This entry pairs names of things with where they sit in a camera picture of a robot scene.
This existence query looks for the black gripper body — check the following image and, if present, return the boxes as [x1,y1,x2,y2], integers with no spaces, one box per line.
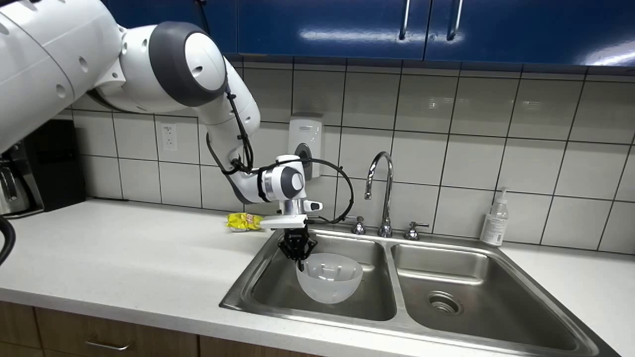
[277,229,317,264]

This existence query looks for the translucent white plastic bowl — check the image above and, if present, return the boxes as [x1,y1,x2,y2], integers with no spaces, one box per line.
[295,254,363,304]

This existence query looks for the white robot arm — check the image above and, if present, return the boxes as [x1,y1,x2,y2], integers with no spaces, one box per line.
[0,0,321,264]

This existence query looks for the stainless steel double sink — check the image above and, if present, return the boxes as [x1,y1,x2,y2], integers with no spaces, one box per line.
[222,229,619,357]

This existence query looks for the yellow sponge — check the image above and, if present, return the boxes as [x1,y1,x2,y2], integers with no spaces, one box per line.
[226,213,261,233]

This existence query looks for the chrome gooseneck faucet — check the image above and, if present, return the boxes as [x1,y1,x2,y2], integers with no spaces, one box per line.
[343,149,432,243]

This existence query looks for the clear pump soap bottle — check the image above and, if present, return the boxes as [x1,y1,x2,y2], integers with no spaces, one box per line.
[480,191,507,247]

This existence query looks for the black coffee machine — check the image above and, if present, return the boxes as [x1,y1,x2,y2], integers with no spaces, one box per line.
[0,120,87,217]

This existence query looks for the wooden lower cabinet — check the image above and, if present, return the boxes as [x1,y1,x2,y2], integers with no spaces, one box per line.
[0,302,309,357]

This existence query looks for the blue upper cabinet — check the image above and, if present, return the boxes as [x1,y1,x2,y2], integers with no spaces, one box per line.
[103,0,635,68]

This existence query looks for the white wall soap dispenser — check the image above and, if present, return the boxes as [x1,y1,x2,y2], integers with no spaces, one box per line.
[287,118,323,181]

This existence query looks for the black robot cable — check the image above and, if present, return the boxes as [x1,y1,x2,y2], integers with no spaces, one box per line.
[194,0,355,227]

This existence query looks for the white wall power outlet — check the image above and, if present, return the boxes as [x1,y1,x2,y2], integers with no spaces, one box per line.
[158,122,178,161]

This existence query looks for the silver cabinet handle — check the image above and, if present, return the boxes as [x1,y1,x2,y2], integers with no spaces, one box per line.
[398,0,412,40]
[446,0,464,42]

